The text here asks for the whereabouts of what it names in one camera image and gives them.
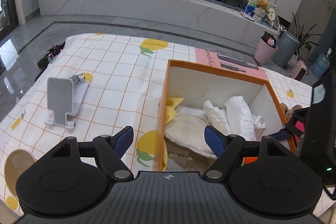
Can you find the white plastic bag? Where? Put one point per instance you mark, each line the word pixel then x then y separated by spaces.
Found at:
pixel 235 118

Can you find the grey trash can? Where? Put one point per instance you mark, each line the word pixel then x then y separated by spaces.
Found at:
pixel 287 45

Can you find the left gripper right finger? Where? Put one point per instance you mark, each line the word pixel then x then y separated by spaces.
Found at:
pixel 227 150

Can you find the brown plush scrunchie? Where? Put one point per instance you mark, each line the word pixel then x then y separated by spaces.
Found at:
pixel 289 112

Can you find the tall leafy floor plant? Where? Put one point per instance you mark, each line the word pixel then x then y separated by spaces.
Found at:
pixel 301 34

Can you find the orange cardboard box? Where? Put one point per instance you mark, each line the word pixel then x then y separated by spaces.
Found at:
pixel 195 96

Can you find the beige paper cup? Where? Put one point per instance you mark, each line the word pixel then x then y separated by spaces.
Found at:
pixel 16 163

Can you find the white phone stand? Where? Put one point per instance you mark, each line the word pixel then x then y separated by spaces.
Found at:
pixel 64 98

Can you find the plastic white bouquet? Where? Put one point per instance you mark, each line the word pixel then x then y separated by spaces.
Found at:
pixel 182 159

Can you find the pink small heater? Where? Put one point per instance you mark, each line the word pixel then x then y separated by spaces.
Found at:
pixel 298 71

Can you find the pink waste bin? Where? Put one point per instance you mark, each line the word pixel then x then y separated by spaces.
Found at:
pixel 264 52

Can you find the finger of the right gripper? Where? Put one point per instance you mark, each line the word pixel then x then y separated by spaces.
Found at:
pixel 283 134

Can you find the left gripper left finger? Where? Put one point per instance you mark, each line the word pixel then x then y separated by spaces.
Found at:
pixel 110 150

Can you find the checkered lemon tablecloth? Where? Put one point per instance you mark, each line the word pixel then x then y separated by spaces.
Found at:
pixel 126 76

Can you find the blue water jug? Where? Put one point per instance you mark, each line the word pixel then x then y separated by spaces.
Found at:
pixel 320 65

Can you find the white marble tv console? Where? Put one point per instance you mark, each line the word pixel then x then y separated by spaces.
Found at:
pixel 196 15

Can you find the small teddy bear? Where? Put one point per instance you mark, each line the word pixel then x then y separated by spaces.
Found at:
pixel 262 5

